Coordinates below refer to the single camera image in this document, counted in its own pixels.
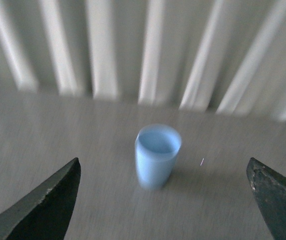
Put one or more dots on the left gripper dark left finger camera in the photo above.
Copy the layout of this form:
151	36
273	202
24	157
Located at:
45	212

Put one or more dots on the blue plastic cup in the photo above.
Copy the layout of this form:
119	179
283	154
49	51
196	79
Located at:
156	150

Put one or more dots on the left gripper dark right finger camera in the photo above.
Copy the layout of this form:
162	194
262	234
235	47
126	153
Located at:
269	190

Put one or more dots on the white pleated curtain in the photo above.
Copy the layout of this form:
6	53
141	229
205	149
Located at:
224	56

